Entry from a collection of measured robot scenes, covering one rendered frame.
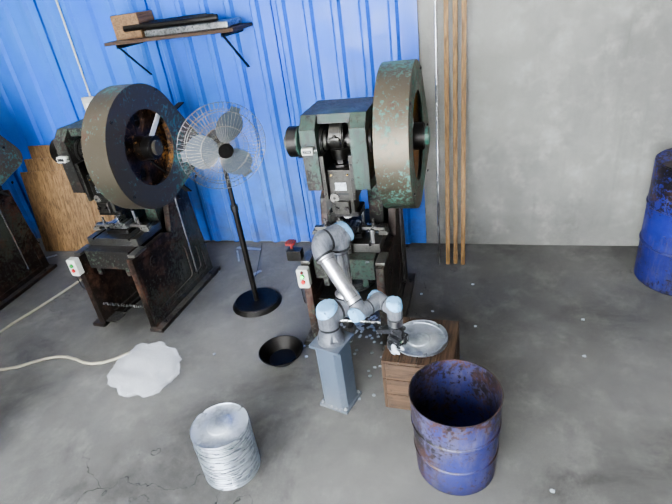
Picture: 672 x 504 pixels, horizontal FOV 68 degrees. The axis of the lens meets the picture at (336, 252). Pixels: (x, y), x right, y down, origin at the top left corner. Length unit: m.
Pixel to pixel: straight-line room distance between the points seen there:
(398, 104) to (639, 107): 2.12
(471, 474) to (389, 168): 1.50
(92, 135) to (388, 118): 1.79
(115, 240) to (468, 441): 2.81
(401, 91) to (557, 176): 2.00
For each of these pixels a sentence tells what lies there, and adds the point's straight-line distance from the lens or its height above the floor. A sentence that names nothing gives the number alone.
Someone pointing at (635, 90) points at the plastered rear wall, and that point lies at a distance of 4.19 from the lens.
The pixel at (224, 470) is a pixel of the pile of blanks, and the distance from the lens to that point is 2.71.
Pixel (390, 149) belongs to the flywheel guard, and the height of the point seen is 1.39.
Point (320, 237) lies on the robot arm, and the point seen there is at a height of 1.08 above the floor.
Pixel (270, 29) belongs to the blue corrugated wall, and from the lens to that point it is 4.24.
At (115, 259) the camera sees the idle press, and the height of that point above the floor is 0.58.
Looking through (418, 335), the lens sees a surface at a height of 0.39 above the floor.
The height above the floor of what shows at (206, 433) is 0.31.
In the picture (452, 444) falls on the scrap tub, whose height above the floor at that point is 0.36.
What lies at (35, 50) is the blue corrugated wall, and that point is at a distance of 5.49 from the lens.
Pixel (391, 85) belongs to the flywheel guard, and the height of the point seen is 1.67.
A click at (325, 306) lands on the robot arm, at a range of 2.64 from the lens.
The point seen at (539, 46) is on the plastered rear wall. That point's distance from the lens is 4.02.
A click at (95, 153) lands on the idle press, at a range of 3.38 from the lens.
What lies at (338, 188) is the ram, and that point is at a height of 1.05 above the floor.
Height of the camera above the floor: 2.18
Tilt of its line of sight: 29 degrees down
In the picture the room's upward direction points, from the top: 8 degrees counter-clockwise
